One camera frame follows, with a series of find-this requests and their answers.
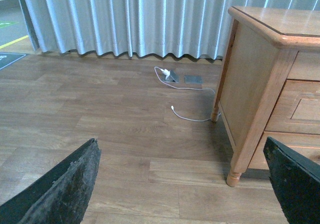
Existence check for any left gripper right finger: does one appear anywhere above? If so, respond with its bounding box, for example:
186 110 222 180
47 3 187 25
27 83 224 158
263 137 320 224

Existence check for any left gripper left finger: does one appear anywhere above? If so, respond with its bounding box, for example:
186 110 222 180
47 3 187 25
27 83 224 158
0 138 101 224

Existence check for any wooden drawer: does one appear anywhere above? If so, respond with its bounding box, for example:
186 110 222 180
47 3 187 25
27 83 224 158
248 132 320 169
266 80 320 135

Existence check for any wooden dresser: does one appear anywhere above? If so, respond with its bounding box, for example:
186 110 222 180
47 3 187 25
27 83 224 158
211 6 320 187

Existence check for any closed metal floor plate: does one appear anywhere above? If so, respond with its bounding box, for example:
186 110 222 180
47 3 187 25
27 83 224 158
184 75 203 84

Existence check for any open metal floor socket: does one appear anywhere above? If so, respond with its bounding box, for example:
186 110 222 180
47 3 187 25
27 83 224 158
161 70 180 83

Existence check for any white charger plug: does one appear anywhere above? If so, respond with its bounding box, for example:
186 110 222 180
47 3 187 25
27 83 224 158
161 69 170 76

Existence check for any grey pleated curtain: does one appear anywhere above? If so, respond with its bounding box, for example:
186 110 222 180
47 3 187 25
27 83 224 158
19 0 320 59

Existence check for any white charging cable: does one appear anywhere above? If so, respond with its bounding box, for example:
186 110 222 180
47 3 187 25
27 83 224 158
153 66 216 122

